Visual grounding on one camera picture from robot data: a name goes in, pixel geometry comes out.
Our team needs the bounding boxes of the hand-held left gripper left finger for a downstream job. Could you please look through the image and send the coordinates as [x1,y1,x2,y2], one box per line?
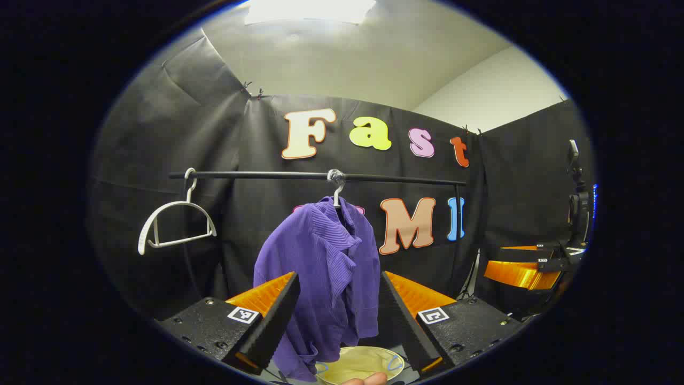
[158,271,301,375]

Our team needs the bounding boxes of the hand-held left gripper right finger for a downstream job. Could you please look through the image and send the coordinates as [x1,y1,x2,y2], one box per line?
[378,270,523,378]

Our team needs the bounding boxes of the beige round laundry hamper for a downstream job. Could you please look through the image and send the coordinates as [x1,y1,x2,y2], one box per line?
[315,346,405,385]

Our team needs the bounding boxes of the purple ribbed shirt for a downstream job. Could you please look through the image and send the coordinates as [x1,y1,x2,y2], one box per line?
[253,196,381,382]

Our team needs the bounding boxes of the black backdrop cloth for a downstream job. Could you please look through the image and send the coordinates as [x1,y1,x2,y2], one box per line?
[88,29,596,321]

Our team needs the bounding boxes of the ceiling light panel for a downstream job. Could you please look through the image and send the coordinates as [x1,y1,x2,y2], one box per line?
[245,0,377,25]

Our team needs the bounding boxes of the black cable bundle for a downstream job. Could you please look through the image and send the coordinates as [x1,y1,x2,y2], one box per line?
[458,250,480,300]

